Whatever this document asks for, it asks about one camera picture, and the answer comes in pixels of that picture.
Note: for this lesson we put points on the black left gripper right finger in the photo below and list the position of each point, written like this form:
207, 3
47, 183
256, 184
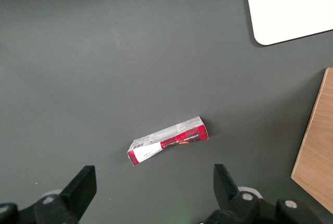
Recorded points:
226, 187

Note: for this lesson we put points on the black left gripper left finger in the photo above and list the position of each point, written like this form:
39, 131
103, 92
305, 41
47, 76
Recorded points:
78, 190

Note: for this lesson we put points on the red cookie box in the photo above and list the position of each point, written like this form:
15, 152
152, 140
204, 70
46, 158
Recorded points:
169, 141

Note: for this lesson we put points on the white rectangular tray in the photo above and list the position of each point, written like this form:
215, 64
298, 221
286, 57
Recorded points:
288, 5

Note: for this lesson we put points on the wooden drawer cabinet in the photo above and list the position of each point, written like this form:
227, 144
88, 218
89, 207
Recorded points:
317, 153

